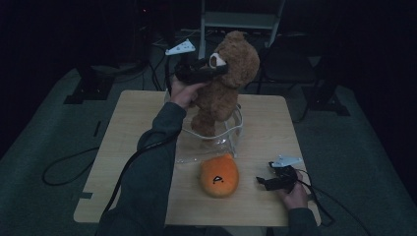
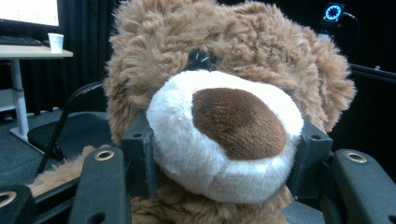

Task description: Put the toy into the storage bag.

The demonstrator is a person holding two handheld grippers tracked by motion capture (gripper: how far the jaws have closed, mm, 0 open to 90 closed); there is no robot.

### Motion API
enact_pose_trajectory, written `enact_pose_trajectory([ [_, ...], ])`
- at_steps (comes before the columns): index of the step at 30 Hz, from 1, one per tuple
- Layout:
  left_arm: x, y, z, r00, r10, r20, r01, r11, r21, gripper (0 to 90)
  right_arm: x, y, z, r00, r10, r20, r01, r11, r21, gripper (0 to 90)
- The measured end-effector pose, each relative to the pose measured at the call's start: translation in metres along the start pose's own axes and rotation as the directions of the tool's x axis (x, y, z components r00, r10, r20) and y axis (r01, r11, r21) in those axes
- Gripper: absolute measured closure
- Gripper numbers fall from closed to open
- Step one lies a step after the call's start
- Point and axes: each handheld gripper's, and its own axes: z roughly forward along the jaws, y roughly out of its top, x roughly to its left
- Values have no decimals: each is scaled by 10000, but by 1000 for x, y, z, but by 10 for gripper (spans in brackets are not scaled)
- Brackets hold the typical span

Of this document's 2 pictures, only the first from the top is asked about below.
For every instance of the person's left hand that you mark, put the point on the person's left hand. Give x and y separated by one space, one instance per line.
183 93

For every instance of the black stand base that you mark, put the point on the black stand base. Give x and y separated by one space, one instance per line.
326 105
88 93

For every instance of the black strip on floor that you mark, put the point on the black strip on floor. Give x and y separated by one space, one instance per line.
97 128

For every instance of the clear plastic bag white trim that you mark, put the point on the clear plastic bag white trim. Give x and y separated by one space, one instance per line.
234 131

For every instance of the brown teddy bear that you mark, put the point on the brown teddy bear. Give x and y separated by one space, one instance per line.
219 95

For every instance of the orange plush toy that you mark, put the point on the orange plush toy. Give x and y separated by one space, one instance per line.
219 175

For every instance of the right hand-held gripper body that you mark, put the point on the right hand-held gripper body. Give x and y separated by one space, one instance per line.
286 177

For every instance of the white metal stand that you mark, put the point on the white metal stand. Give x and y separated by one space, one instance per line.
239 19

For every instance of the black folding chair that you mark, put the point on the black folding chair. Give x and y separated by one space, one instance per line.
288 65

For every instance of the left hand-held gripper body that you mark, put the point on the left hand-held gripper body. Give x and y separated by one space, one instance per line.
190 72

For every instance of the person's right hand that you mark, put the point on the person's right hand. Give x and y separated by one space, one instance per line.
296 198

